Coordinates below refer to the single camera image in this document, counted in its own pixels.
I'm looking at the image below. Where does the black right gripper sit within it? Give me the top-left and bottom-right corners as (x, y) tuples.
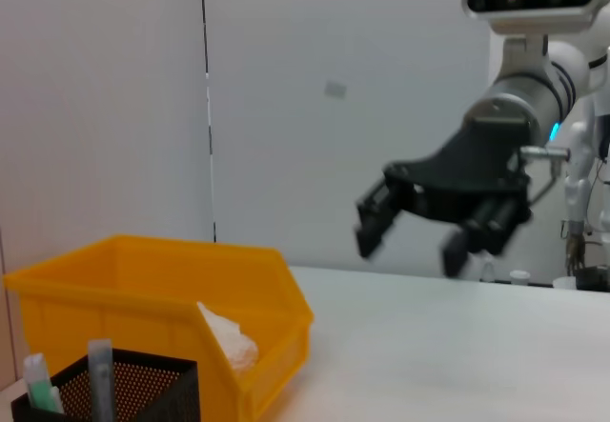
(354, 116), (535, 279)

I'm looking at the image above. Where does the white paper ball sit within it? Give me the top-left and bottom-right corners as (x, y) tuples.
(196, 301), (261, 376)

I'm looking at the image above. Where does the grey glitter pen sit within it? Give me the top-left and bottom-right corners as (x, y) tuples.
(87, 338), (116, 422)

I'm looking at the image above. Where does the black mesh pen holder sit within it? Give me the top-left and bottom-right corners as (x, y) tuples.
(11, 348), (201, 422)

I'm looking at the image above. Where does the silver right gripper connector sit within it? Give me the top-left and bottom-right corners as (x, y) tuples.
(519, 145), (573, 162)

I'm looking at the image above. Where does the white background machine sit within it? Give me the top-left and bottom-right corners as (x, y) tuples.
(560, 100), (610, 292)

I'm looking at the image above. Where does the yellow plastic bin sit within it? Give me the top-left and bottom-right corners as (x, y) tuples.
(3, 234), (315, 422)

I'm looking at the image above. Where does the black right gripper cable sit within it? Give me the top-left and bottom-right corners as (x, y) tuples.
(527, 159), (562, 205)

